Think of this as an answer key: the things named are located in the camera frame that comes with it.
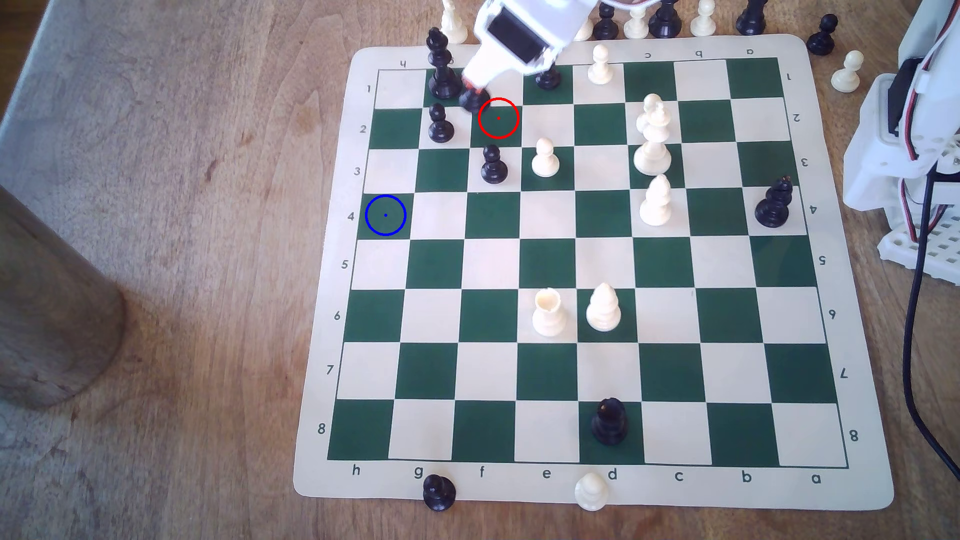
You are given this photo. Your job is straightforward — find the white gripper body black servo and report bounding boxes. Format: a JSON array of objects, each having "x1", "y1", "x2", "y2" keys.
[{"x1": 474, "y1": 0, "x2": 601, "y2": 76}]

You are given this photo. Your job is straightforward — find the black king chess piece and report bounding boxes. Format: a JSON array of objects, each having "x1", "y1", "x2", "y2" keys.
[{"x1": 424, "y1": 27, "x2": 464, "y2": 101}]

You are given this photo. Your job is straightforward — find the white knight chess piece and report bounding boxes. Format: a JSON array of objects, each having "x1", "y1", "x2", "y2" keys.
[{"x1": 439, "y1": 0, "x2": 469, "y2": 45}]

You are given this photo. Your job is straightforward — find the black rook chess piece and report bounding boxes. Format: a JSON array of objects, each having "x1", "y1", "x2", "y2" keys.
[{"x1": 648, "y1": 0, "x2": 683, "y2": 39}]

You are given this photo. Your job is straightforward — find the white queen chess piece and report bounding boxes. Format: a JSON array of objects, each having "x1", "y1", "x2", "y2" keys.
[{"x1": 633, "y1": 99, "x2": 674, "y2": 177}]

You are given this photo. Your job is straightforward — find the white bishop chess piece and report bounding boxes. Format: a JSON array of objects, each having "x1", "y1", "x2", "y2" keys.
[
  {"x1": 639, "y1": 174, "x2": 674, "y2": 228},
  {"x1": 585, "y1": 282, "x2": 623, "y2": 333}
]

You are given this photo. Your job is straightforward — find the green and cream chess mat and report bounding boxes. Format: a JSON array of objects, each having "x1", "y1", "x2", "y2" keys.
[{"x1": 292, "y1": 33, "x2": 895, "y2": 513}]

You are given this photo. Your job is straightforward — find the white rook chess piece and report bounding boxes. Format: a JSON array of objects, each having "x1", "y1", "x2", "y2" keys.
[{"x1": 531, "y1": 288, "x2": 569, "y2": 338}]

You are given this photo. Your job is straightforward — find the black knight chess piece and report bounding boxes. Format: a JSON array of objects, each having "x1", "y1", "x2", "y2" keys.
[{"x1": 753, "y1": 174, "x2": 795, "y2": 229}]

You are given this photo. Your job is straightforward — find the black pawn on d8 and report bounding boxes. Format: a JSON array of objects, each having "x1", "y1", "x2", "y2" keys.
[{"x1": 591, "y1": 397, "x2": 630, "y2": 447}]

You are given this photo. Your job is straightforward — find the red white black servo wires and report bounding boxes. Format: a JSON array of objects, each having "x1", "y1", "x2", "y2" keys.
[{"x1": 894, "y1": 30, "x2": 950, "y2": 162}]

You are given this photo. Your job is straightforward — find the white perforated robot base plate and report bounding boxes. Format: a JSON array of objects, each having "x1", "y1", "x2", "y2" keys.
[{"x1": 877, "y1": 213, "x2": 960, "y2": 288}]

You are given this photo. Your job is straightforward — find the black power cable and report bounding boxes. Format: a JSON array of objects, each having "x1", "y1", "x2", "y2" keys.
[{"x1": 902, "y1": 168, "x2": 960, "y2": 483}]

